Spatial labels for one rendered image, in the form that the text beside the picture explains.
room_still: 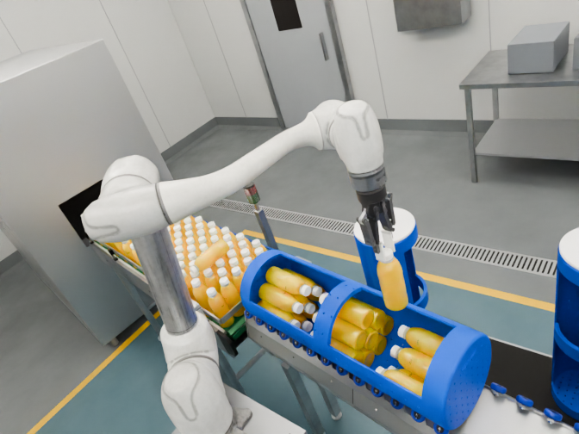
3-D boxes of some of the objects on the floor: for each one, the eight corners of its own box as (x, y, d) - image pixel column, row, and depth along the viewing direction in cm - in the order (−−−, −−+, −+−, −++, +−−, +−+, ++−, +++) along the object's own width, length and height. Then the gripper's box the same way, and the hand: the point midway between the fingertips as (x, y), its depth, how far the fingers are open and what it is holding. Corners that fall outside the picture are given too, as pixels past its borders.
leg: (337, 422, 243) (307, 349, 210) (329, 417, 247) (298, 344, 214) (344, 414, 246) (314, 340, 212) (336, 408, 250) (306, 336, 216)
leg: (320, 443, 236) (287, 370, 203) (313, 437, 240) (278, 365, 207) (327, 434, 239) (295, 362, 206) (320, 428, 243) (287, 356, 210)
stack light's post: (312, 348, 289) (258, 213, 231) (308, 345, 292) (252, 211, 234) (316, 344, 291) (263, 208, 233) (312, 341, 294) (258, 207, 235)
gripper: (362, 205, 104) (380, 278, 117) (400, 169, 112) (414, 241, 125) (337, 199, 109) (357, 270, 122) (376, 164, 118) (390, 234, 130)
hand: (383, 246), depth 122 cm, fingers closed on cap, 4 cm apart
